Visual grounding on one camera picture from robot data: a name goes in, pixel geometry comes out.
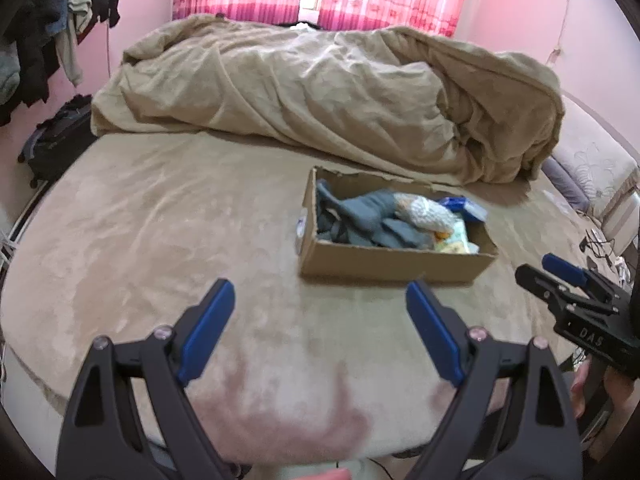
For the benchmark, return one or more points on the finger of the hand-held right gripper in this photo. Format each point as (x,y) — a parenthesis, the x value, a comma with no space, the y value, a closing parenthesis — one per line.
(565,266)
(537,284)

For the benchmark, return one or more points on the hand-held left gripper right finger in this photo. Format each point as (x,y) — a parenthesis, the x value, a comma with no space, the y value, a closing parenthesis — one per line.
(435,332)

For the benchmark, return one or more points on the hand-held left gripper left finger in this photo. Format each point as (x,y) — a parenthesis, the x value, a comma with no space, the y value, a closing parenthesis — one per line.
(205,332)

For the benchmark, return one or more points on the cardboard box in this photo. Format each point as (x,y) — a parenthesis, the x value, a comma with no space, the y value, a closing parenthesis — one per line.
(390,265)

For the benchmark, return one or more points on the green printed packet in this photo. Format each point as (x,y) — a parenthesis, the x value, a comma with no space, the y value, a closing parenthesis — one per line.
(457,242)

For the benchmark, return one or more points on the blue packet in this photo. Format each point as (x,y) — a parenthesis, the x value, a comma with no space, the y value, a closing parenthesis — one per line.
(465,207)

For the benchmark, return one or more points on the white patterned pouch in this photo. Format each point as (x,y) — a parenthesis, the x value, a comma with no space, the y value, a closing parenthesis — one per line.
(427,212)

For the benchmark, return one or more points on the grey sock with dotted sole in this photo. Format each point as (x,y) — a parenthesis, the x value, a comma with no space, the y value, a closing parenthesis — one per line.
(330,210)

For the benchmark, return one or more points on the person's right hand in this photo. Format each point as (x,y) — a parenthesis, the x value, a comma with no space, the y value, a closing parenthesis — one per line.
(580,390)

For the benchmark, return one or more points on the person's left hand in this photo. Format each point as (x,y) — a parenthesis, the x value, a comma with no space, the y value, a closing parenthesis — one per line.
(330,475)

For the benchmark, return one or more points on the purple pillow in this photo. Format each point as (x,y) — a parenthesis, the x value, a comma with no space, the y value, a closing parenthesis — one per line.
(567,182)

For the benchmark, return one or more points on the black suitcase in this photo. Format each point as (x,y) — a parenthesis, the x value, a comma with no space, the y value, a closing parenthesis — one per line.
(57,145)

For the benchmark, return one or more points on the beige duvet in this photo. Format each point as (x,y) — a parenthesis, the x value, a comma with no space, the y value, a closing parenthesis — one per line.
(310,95)

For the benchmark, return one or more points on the dark cloth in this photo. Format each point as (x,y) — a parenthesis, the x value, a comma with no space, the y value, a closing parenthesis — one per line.
(305,24)

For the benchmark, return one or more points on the hanging dark clothes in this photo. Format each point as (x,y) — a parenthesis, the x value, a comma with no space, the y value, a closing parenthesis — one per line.
(35,35)

